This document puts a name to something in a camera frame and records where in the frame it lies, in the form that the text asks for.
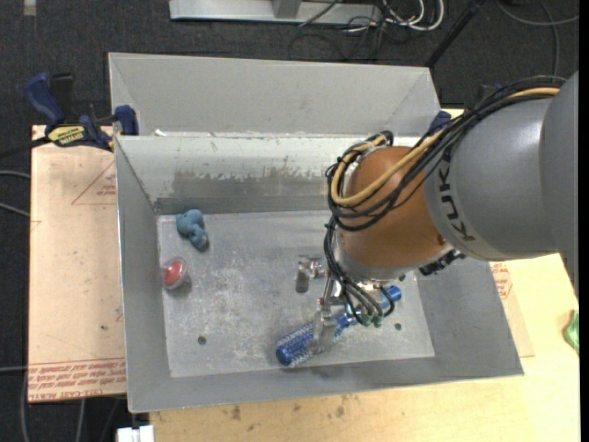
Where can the red and clear round toy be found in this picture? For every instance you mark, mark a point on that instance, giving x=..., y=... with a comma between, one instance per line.
x=174, y=272

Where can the brown cardboard board, red print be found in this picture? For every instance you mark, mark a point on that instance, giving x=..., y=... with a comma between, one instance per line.
x=73, y=265

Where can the blue toy animal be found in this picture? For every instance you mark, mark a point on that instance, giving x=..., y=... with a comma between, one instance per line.
x=193, y=228

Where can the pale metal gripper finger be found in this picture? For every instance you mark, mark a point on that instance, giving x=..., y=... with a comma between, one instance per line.
x=302, y=278
x=323, y=334

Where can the green soft thing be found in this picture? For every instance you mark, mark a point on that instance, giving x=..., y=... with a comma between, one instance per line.
x=572, y=332

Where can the grey metal bin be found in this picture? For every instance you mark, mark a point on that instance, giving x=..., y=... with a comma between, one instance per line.
x=239, y=293

